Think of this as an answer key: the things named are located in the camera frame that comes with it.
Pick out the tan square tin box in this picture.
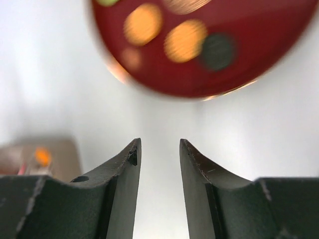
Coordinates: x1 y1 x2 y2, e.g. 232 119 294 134
0 139 82 182

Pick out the orange round cookie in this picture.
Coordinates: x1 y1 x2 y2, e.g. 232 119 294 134
163 19 208 63
34 147 51 167
123 3 163 46

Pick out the black round cookie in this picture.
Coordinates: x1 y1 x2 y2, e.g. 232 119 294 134
199 33 236 71

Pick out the green round cookie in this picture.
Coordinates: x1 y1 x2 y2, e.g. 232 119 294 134
97 0 119 7

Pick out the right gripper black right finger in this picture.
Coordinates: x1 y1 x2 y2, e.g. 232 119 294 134
179 139 319 239

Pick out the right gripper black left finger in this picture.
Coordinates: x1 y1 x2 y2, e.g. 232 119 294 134
0 138 142 239

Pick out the round red lacquer tray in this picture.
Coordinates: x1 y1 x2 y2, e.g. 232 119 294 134
91 0 319 98

